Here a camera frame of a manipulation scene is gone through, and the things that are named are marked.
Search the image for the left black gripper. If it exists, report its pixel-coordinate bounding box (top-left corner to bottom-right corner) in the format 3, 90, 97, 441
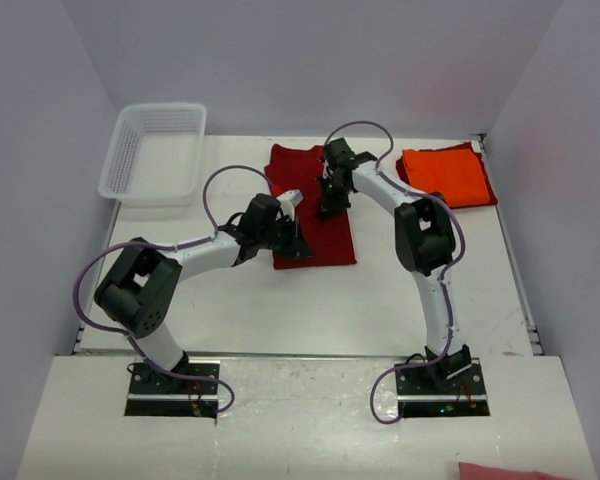
257, 215, 312, 259

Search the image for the dark red t shirt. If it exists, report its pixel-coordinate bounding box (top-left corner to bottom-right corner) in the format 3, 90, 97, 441
264, 144, 357, 270
394, 141, 499, 216

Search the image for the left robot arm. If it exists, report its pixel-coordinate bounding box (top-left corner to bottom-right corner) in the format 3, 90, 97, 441
94, 190, 311, 393

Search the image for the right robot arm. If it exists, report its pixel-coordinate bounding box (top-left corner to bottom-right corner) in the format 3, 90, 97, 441
318, 138, 471, 393

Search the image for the folded dark red t shirt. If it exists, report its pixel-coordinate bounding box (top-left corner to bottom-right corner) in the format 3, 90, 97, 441
394, 141, 499, 216

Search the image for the folded orange t shirt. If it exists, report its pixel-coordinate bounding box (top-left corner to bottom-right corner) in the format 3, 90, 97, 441
400, 142, 487, 212

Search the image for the white plastic basket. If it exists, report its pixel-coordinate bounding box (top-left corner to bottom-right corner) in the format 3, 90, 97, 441
98, 102, 207, 208

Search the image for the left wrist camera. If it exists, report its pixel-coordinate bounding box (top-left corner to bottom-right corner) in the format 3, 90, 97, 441
276, 189, 303, 221

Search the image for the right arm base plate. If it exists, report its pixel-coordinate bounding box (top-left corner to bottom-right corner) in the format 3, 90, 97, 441
394, 359, 491, 419

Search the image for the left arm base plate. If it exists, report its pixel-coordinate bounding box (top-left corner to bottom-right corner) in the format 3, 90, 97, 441
124, 362, 219, 419

